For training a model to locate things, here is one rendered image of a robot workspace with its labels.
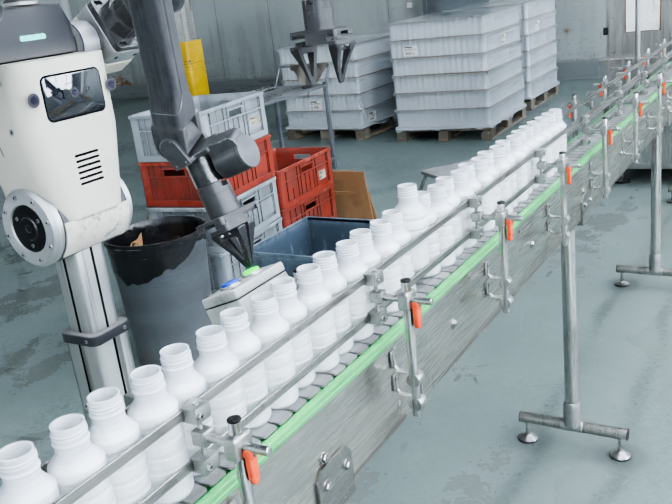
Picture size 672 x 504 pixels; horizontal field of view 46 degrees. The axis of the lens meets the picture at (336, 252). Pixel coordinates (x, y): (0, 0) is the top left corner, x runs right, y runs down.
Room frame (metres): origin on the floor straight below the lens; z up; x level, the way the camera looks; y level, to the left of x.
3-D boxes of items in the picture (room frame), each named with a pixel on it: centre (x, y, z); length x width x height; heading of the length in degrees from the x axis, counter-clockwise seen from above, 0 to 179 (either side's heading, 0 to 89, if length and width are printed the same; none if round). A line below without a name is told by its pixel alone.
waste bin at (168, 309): (3.42, 0.78, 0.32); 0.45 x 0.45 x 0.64
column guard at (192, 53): (11.51, 1.73, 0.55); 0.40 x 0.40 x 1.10; 57
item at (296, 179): (4.59, 0.28, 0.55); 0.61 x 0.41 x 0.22; 150
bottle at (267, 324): (1.05, 0.11, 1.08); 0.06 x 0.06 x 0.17
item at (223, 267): (3.94, 0.57, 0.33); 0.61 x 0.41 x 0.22; 154
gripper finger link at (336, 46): (1.53, -0.04, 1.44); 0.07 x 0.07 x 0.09; 57
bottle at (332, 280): (1.20, 0.02, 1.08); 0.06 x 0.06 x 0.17
